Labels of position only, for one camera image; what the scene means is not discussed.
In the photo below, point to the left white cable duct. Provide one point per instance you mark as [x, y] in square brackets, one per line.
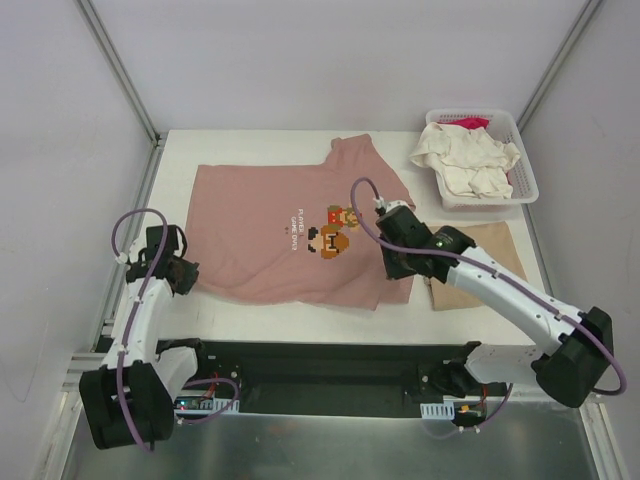
[200, 406]

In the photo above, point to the aluminium frame post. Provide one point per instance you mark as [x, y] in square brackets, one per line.
[108, 49]
[585, 17]

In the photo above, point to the left aluminium frame post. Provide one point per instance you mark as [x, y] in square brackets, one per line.
[108, 49]

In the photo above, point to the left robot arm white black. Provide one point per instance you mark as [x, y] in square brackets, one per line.
[130, 397]

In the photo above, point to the white plastic laundry basket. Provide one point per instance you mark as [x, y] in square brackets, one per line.
[502, 127]

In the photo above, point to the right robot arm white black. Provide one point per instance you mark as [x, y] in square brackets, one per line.
[570, 349]

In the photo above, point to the white cable duct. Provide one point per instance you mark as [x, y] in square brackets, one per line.
[200, 406]
[444, 411]

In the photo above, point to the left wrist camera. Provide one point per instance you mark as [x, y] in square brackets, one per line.
[169, 240]

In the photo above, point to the aluminium front rail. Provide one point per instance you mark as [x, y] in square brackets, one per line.
[492, 388]

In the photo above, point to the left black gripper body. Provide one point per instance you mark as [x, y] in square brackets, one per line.
[185, 272]

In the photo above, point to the folded beige t shirt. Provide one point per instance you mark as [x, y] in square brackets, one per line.
[496, 239]

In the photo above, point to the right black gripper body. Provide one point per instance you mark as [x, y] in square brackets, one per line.
[396, 265]

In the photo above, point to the magenta t shirt in basket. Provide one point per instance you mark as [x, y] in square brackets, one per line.
[469, 123]

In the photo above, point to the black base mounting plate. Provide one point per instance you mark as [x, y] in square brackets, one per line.
[315, 379]

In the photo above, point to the right aluminium frame post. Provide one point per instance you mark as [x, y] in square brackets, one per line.
[585, 17]

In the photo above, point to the cream crumpled t shirt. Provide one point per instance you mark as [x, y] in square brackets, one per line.
[470, 162]

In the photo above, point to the pink printed t shirt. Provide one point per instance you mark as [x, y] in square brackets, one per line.
[278, 234]

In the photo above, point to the right white cable duct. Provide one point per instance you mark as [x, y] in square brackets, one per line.
[444, 411]

